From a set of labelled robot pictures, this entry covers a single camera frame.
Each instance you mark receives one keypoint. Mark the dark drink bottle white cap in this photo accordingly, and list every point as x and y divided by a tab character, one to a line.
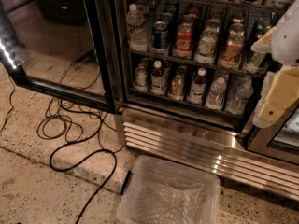
197	89

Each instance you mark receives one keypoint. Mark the gold soda can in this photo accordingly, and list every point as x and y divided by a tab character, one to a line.
231	54

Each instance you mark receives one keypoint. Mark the blue pepsi can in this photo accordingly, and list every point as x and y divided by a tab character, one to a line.
159	43

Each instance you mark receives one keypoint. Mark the open glass fridge door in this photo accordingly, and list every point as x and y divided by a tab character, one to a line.
69	62

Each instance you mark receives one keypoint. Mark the clear plastic storage bin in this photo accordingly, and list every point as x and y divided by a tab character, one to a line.
146	164

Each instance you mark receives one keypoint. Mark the bubble wrap sheet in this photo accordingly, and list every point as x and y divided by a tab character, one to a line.
166	200

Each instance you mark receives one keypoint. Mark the closed right fridge door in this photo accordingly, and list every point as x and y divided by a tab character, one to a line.
279	141

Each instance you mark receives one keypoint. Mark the red coca-cola can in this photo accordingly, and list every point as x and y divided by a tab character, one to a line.
183	43

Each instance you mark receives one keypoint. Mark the stainless steel fridge base grille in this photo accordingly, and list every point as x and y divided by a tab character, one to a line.
209	150

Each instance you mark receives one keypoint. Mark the brown juice bottle white cap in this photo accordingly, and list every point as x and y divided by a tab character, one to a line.
157	78

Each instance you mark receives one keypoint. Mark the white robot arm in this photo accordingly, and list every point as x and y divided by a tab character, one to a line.
286	38

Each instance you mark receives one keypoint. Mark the right clear water bottle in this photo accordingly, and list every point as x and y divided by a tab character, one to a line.
237	102

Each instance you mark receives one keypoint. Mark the orange tea bottle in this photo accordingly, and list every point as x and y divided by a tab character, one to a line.
176	90

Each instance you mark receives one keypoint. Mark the clear water bottle middle shelf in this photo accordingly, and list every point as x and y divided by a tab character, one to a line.
138	39

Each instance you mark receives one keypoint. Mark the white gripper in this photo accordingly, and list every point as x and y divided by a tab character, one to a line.
287	44

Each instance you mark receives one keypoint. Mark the white diet soda can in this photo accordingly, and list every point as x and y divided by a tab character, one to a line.
205	52

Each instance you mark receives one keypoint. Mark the black box behind glass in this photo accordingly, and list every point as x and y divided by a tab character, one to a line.
71	12

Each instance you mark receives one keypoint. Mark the small clear water bottle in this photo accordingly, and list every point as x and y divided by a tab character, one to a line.
216	93

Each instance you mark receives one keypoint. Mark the green silver soda can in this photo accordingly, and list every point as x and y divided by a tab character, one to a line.
255	59

